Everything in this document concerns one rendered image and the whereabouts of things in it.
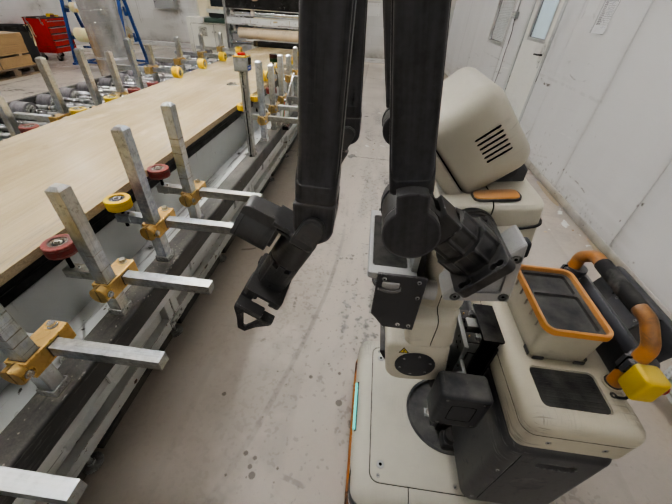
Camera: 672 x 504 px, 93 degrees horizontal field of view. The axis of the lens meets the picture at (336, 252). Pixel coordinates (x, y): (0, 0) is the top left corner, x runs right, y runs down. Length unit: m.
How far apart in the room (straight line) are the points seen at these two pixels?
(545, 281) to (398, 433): 0.71
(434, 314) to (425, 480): 0.64
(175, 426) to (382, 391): 0.90
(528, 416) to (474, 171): 0.54
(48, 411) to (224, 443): 0.77
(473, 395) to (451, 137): 0.60
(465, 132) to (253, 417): 1.42
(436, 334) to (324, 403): 0.93
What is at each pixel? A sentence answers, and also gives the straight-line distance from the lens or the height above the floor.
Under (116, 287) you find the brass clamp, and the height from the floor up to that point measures 0.80.
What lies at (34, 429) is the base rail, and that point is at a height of 0.70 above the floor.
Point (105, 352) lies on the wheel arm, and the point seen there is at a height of 0.83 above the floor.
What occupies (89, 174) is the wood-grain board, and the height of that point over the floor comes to 0.90.
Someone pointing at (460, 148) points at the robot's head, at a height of 1.30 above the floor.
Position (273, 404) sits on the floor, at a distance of 1.65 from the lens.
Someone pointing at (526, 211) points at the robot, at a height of 1.22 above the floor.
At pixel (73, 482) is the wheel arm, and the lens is 0.76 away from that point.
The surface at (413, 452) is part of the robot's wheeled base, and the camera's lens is 1.31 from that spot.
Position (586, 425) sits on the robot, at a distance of 0.92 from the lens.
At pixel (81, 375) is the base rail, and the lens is 1.07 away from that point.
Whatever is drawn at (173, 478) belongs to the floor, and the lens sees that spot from 1.63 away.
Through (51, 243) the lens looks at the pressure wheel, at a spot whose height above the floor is 0.90.
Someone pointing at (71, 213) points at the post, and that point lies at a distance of 0.96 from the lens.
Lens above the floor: 1.47
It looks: 38 degrees down
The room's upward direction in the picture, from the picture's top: 4 degrees clockwise
